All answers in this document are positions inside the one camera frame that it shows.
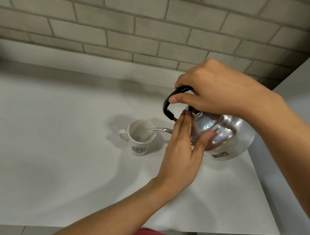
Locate person's left hand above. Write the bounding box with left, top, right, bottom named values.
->
left=153, top=108, right=218, bottom=204

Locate person's right hand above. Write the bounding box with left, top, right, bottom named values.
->
left=169, top=56, right=284, bottom=124

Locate steel kettle with black handle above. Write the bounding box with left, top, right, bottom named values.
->
left=150, top=83, right=259, bottom=164

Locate person's left forearm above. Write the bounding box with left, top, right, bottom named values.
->
left=46, top=168, right=178, bottom=235

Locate person's right forearm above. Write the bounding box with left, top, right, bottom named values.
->
left=244, top=90, right=310, bottom=228

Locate white mug with round print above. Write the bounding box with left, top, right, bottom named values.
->
left=116, top=117, right=158, bottom=158

